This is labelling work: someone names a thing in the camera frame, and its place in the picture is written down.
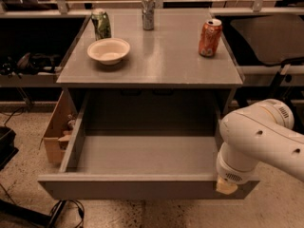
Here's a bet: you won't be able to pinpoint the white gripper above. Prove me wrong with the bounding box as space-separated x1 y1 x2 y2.
216 142 258 195

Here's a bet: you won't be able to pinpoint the grey top drawer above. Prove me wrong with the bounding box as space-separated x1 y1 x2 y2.
37 88 260 201

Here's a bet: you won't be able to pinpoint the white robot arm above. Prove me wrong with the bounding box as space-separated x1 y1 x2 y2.
216 99 304 195

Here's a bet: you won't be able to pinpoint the grey drawer cabinet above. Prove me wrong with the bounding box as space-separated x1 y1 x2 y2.
58 9 242 136

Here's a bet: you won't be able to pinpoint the orange soda can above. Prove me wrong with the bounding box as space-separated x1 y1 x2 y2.
199 18 222 57

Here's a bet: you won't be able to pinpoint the black chair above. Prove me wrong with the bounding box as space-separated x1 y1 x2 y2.
221 13 304 106

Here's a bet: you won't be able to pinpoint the cardboard box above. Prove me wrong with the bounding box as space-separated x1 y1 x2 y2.
43 91 77 164

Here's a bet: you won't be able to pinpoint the white paper bowl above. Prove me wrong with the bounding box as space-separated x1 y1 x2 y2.
87 38 130 66

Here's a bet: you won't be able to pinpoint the silver soda can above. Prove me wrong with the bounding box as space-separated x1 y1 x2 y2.
142 0 155 30

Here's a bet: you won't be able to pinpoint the green soda can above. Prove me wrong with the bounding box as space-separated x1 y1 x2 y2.
91 9 111 40

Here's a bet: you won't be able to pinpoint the black case at left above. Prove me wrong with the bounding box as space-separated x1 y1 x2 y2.
0 126 18 171

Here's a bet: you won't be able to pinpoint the black headphones on shelf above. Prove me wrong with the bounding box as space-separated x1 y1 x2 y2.
0 52 62 77

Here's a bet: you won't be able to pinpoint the black stand with cable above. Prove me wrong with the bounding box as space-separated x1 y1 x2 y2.
0 198 86 228

